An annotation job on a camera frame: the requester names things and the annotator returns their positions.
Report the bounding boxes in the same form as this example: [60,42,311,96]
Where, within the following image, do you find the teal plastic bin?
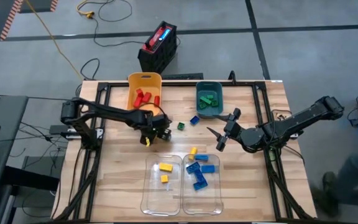
[195,81,224,119]

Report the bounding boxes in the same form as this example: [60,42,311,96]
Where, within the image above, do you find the yellow rectangular block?
[158,162,174,173]

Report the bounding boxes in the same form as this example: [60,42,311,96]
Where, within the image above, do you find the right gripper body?
[216,108,245,152]

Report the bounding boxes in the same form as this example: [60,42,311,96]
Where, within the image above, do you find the black aluminium frame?
[53,80,318,224]

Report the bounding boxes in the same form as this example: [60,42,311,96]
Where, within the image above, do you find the yellow plastic bin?
[126,72,167,121]

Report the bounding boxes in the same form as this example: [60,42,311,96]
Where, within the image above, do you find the red battery unit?
[141,24,173,53]

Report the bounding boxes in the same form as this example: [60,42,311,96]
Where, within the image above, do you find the dark desk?
[0,95,29,190]

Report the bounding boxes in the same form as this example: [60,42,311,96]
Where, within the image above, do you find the black floor cable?
[91,0,180,47]

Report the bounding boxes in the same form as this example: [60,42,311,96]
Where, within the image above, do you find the metal mounting plate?
[64,127,105,140]

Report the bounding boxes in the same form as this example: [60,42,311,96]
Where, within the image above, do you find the clear plastic bin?
[140,154,183,217]
[181,153,224,216]

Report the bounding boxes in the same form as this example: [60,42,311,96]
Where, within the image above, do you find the thin yellow cable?
[23,0,83,80]

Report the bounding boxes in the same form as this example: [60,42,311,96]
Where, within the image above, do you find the black and red toolbox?
[137,21,179,75]

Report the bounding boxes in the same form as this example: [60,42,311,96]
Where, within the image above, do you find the person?
[309,123,358,218]

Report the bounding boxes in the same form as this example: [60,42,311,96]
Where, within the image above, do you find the black cable loop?
[79,58,101,82]

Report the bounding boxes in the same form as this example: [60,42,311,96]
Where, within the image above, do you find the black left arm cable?
[134,101,168,121]

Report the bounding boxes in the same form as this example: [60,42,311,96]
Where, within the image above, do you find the yellow extension cord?
[75,0,95,19]

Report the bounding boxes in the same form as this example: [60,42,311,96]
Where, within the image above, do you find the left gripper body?
[142,115,171,138]

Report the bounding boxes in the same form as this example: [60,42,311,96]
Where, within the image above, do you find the black power brick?
[48,124,70,136]

